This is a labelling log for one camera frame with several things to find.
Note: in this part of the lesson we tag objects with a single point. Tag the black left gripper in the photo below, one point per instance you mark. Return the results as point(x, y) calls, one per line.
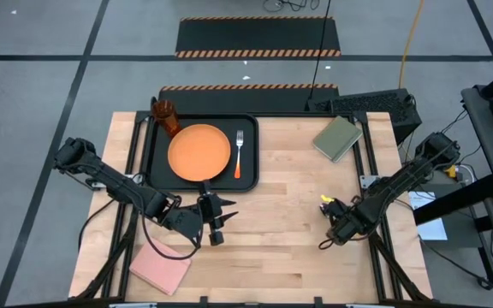
point(186, 220)

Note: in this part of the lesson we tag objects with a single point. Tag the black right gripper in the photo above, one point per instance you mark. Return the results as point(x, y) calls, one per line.
point(347, 222)

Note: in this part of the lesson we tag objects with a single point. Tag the orange round plate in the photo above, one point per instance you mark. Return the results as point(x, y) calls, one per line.
point(199, 152)

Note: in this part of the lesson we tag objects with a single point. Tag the red translucent faceted cup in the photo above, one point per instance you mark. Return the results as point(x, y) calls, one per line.
point(167, 117)

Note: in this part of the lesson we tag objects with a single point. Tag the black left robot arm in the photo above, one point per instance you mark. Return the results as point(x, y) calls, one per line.
point(114, 186)

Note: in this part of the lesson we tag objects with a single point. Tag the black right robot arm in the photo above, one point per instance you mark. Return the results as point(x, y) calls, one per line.
point(400, 188)

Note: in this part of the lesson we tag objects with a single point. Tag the black plastic tray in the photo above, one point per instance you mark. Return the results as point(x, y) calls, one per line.
point(246, 179)

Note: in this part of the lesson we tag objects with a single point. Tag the yellow tag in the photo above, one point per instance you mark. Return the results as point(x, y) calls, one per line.
point(327, 199)

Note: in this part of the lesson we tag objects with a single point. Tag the green notebook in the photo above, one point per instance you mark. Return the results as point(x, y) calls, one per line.
point(337, 138)

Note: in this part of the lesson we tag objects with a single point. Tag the white paper sheet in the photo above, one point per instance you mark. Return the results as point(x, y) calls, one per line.
point(432, 222)

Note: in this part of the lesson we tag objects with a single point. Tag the pink notebook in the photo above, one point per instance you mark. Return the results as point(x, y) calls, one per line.
point(160, 267)

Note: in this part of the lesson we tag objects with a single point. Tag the black mat with striped edge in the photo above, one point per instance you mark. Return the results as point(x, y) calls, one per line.
point(246, 99)
point(257, 36)

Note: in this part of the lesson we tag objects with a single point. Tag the black equipment cart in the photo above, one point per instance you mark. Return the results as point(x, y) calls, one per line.
point(492, 128)

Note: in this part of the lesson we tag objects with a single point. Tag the black aluminium table frame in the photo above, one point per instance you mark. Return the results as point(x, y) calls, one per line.
point(360, 117)

